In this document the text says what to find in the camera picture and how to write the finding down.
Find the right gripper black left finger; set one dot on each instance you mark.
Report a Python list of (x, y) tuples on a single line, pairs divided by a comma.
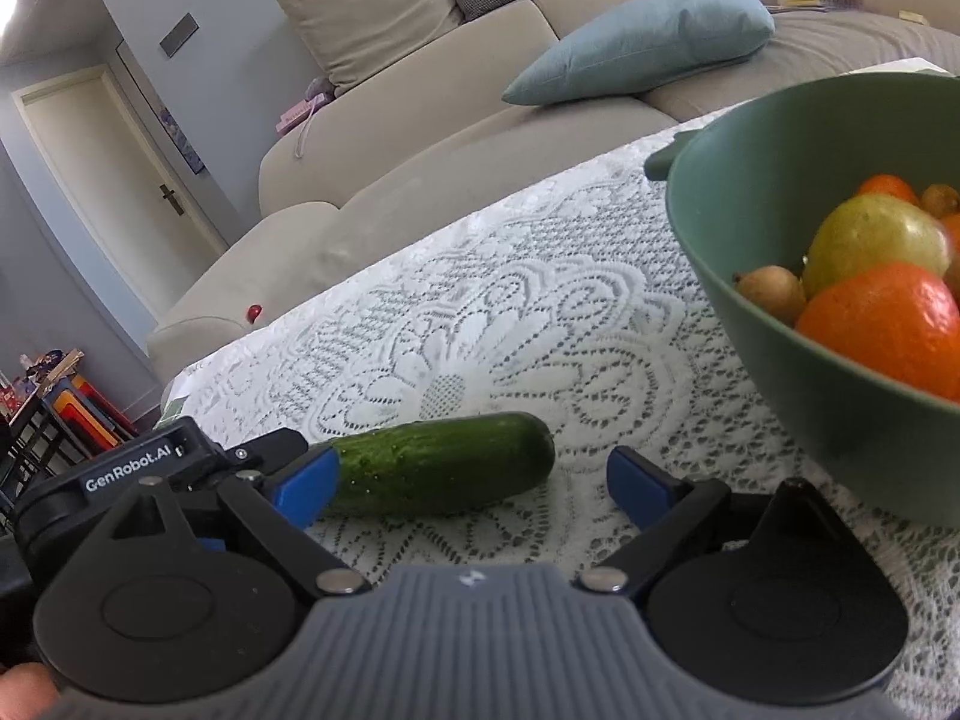
[(177, 595)]

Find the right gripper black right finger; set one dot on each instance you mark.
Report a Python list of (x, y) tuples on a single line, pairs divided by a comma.
[(766, 597)]

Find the brown kiwi fruit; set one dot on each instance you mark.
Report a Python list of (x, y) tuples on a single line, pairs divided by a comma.
[(775, 290), (940, 201)]

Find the green cucumber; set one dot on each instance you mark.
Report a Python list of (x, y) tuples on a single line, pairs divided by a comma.
[(442, 467)]

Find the person's left hand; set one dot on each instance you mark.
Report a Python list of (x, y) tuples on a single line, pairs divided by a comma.
[(26, 691)]

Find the stacked colourful stools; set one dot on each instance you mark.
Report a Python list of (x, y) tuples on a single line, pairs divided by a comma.
[(93, 419)]

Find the small red ball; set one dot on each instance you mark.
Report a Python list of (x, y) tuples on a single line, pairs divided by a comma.
[(253, 313)]

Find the orange fruit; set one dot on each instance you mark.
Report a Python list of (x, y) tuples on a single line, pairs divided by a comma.
[(898, 320)]

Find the white door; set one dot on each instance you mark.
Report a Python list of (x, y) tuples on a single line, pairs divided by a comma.
[(119, 185)]

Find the white lace tablecloth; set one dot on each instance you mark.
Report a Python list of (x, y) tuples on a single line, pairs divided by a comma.
[(602, 302)]

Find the green yellow apple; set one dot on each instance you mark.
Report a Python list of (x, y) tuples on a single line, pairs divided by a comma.
[(871, 230)]

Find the green bowl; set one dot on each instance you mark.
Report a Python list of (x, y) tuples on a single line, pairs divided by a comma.
[(751, 189)]

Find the small tangerine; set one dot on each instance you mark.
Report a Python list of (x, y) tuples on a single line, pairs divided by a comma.
[(888, 184)]

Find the pink toy on sofa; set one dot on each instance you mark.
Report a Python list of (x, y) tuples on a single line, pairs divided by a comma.
[(319, 93)]

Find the beige sofa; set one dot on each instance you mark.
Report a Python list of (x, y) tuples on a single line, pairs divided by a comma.
[(431, 140)]

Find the light blue cushion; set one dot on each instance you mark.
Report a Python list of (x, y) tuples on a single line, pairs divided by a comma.
[(641, 45)]

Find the beige back cushion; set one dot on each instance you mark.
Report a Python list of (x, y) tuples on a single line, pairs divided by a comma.
[(353, 40)]

